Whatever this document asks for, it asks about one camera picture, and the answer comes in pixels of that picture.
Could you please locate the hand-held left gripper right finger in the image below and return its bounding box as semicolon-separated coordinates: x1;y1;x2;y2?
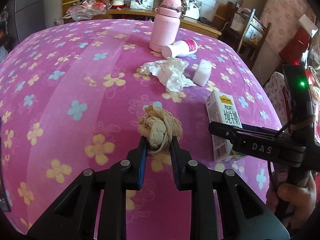
170;137;290;240

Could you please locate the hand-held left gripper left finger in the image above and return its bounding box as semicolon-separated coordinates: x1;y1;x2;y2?
26;136;148;240

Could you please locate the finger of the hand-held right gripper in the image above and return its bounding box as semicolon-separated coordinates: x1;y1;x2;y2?
234;126;285;137
209;121;281;147

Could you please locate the beige wad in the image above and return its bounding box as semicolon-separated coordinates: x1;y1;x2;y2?
138;104;184;157

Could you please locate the person's right hand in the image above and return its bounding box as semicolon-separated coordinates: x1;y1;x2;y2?
266;171;317;230

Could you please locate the white milk carton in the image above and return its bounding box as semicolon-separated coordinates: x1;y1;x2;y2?
205;90;247;163

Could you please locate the sofa with flowered cover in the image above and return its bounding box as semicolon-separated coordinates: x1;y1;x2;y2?
264;72;288;131

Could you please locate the white foam block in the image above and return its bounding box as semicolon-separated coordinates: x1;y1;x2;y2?
192;59;213;87

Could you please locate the crumpled white tissue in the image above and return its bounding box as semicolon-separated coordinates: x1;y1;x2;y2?
139;57;198;93

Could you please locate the white bottle with pink label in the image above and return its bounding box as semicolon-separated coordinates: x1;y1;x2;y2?
161;39;199;59

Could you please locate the picture box on chair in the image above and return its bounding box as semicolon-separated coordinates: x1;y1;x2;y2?
246;26;263;43

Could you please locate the pink flowered blanket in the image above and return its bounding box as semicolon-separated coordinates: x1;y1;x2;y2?
0;19;283;240

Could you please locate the dark wooden chair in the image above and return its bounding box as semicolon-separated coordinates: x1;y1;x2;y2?
222;1;272;66

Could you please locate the wooden cabinet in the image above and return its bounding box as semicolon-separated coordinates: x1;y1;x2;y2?
62;4;223;40

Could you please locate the pink thermos bottle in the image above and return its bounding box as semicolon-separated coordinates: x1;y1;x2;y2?
149;0;185;52

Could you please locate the flowered upright mattress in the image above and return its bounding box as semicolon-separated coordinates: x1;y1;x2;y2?
259;0;313;56

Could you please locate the unframed wedding photo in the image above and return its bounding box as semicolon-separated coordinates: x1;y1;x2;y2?
185;0;203;20

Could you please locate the black flat device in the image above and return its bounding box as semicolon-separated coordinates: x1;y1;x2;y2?
0;116;12;213

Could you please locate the framed couple photo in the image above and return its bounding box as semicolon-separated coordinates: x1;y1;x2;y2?
130;0;155;11

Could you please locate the red white container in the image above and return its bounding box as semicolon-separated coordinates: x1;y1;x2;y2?
109;0;127;10

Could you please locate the clear plastic bag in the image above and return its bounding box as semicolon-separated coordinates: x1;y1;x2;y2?
66;3;107;22

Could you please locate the grey padded panel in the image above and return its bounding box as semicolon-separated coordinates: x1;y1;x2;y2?
14;0;63;43

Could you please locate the black cable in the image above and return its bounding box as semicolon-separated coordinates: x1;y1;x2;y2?
268;160;279;201

